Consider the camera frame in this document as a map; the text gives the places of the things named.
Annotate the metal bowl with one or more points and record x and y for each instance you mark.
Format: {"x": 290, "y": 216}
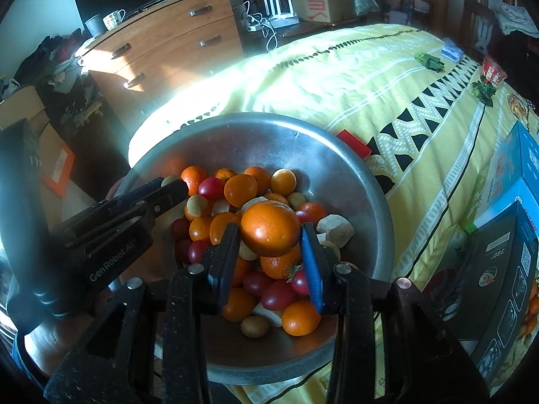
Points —
{"x": 294, "y": 151}

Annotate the wooden dresser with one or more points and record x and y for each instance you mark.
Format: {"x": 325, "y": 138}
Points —
{"x": 168, "y": 59}

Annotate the cardboard box with red print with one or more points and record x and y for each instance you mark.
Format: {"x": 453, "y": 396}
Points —
{"x": 320, "y": 4}

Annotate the beige cut chunk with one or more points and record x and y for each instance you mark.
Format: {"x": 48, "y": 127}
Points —
{"x": 252, "y": 203}
{"x": 268, "y": 315}
{"x": 335, "y": 229}
{"x": 220, "y": 207}

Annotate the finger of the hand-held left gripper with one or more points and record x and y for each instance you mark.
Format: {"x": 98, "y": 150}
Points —
{"x": 143, "y": 224}
{"x": 168, "y": 192}

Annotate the round orange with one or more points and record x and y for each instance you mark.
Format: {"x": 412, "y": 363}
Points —
{"x": 269, "y": 229}

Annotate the red packet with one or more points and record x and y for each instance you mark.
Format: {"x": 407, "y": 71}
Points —
{"x": 492, "y": 71}

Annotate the black product box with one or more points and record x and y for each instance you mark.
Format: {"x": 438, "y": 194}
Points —
{"x": 497, "y": 269}

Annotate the white router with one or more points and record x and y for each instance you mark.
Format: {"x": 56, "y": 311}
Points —
{"x": 282, "y": 19}

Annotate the white cloth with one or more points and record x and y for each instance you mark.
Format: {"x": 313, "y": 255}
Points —
{"x": 516, "y": 19}

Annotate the blue and white carton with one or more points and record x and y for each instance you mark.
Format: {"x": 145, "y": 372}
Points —
{"x": 522, "y": 164}

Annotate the yellow patterned blanket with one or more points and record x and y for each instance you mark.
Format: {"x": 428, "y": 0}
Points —
{"x": 337, "y": 84}

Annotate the orange envelope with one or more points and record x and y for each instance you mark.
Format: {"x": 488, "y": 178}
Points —
{"x": 59, "y": 168}

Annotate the dark cup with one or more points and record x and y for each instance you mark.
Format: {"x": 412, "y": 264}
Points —
{"x": 94, "y": 25}

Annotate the pile of clothes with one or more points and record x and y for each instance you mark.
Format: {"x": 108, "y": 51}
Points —
{"x": 54, "y": 50}

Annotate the cluster of brown longans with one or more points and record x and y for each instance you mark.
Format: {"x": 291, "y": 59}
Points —
{"x": 254, "y": 327}

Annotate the green toy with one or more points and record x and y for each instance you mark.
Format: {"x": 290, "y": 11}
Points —
{"x": 428, "y": 59}
{"x": 483, "y": 91}

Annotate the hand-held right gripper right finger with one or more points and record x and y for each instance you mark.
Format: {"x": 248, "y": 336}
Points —
{"x": 311, "y": 269}

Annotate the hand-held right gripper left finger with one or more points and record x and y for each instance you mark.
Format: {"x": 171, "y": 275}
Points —
{"x": 225, "y": 261}

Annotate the white dotted mug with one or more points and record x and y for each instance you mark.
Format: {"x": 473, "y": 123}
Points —
{"x": 111, "y": 20}

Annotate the heap of cherry tomatoes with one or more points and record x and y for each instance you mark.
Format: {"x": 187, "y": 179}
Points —
{"x": 278, "y": 295}

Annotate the plain cardboard box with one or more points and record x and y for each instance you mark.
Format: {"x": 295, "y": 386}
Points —
{"x": 21, "y": 105}

